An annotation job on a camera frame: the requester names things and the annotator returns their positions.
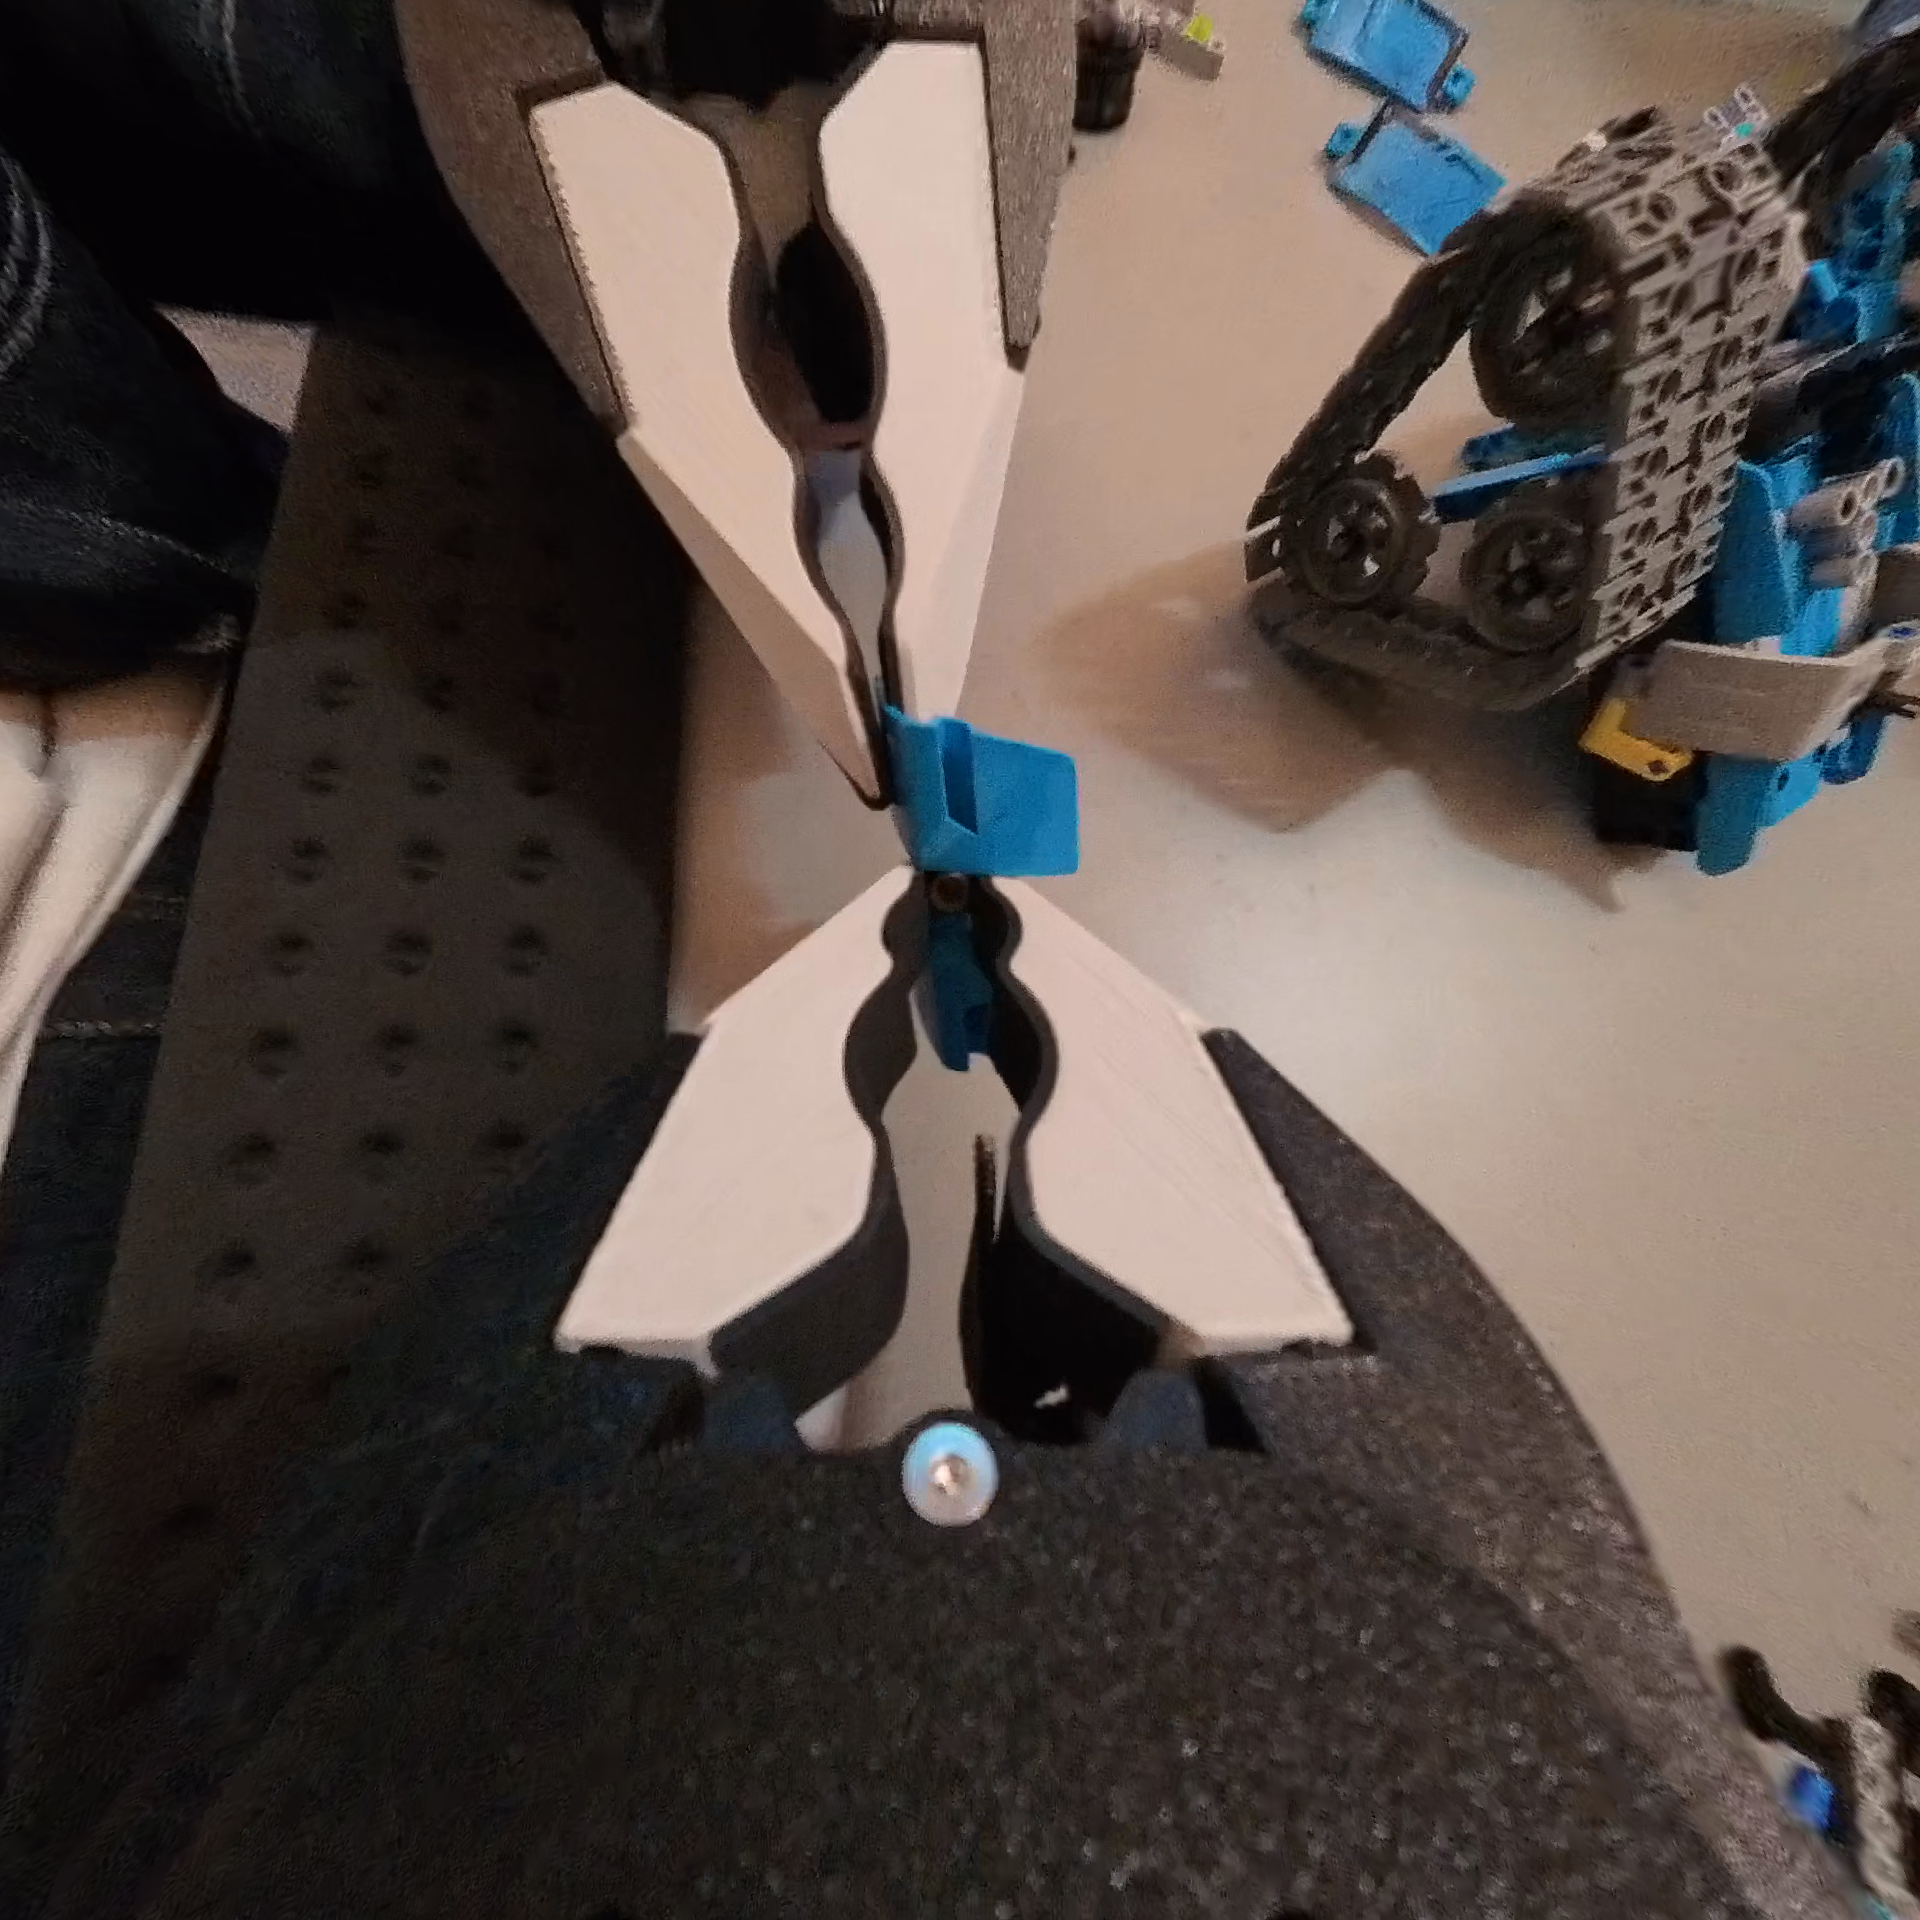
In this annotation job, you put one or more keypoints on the grey bent brick beam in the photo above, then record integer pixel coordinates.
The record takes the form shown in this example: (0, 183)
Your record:
(1195, 44)

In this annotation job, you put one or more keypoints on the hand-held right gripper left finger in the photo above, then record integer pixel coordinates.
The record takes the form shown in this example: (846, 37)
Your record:
(735, 1201)

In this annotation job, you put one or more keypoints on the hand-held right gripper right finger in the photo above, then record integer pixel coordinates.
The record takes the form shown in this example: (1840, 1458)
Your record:
(1172, 1184)

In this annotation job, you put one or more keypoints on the pile of small brick parts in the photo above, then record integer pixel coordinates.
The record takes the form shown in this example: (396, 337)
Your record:
(1846, 1769)

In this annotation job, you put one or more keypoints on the person's clothed body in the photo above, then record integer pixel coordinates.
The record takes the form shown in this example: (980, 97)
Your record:
(107, 452)

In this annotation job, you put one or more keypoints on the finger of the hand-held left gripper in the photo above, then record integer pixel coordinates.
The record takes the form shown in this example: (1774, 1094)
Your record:
(676, 376)
(939, 300)

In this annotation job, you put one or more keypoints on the person's left forearm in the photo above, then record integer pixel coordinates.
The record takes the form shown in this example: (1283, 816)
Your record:
(225, 150)

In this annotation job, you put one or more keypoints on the blue grey tracked toy robot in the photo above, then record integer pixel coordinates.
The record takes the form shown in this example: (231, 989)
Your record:
(1651, 421)

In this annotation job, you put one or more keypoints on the light grey desk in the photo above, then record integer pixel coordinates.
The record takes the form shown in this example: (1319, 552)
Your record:
(1501, 1126)

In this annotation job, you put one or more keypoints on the blue curved brick panel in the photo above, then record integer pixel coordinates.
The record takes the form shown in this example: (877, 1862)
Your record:
(1388, 44)
(1419, 182)

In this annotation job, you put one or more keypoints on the blue panel brick assembly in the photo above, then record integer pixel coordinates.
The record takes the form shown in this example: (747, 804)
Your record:
(1005, 810)

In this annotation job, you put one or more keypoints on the black dimpled mat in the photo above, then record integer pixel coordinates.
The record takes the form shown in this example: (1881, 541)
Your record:
(421, 826)

